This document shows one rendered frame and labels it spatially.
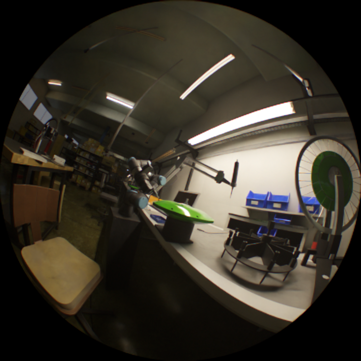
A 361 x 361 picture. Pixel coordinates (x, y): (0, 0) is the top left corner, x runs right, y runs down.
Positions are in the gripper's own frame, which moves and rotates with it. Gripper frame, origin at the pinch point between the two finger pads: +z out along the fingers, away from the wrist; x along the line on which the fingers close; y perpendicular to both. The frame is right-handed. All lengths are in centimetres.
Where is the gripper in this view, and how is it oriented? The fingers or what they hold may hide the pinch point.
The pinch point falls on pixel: (158, 198)
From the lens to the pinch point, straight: 58.0
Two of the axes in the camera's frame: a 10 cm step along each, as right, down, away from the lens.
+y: -7.8, 6.2, -0.1
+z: 5.9, 7.5, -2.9
